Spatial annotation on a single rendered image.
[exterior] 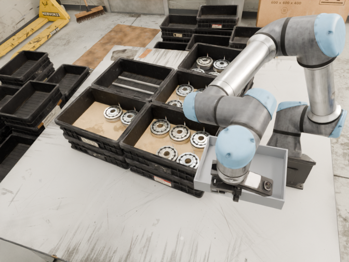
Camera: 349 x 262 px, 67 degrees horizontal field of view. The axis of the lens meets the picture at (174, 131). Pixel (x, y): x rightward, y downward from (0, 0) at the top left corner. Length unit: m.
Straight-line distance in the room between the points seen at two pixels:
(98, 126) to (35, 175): 0.42
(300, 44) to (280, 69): 1.10
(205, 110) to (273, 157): 0.43
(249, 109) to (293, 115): 0.64
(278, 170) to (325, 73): 0.34
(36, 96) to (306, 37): 2.10
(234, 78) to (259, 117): 0.18
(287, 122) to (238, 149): 0.71
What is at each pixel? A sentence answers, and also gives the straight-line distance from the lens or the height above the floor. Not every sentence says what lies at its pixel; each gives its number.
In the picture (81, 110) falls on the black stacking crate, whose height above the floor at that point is 0.85.
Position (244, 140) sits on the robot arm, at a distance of 0.52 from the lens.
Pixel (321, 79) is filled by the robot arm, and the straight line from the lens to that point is 0.99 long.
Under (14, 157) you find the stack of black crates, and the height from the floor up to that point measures 0.27.
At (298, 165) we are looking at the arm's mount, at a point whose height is 0.87.
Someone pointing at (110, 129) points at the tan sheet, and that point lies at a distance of 1.42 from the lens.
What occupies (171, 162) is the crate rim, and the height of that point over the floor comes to 0.93.
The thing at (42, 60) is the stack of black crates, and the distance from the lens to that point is 2.77.
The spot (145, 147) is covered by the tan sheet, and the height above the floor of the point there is 0.83.
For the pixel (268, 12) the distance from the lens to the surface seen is 3.88.
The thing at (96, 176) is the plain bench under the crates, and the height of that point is 0.70.
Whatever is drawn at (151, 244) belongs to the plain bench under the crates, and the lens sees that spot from 1.20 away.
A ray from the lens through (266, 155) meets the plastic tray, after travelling 0.99.
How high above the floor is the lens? 1.82
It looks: 48 degrees down
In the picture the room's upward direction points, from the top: 8 degrees counter-clockwise
